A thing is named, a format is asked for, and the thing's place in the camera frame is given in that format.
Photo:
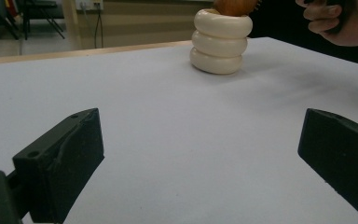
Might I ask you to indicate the dark chair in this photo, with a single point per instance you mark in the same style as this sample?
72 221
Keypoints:
40 5

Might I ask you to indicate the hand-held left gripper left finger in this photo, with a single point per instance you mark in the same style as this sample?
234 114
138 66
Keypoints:
65 161

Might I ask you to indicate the white wall outlet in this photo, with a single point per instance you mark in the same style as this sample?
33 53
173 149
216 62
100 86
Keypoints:
87 4

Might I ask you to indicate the cream ribbed cup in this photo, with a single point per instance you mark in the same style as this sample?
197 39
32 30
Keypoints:
219 43

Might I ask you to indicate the white board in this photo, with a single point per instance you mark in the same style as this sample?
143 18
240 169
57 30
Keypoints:
167 124

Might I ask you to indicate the wooden table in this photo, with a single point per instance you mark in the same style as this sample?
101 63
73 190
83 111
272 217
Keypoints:
74 53

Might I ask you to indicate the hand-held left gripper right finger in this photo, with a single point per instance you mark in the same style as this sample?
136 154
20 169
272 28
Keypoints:
341 155

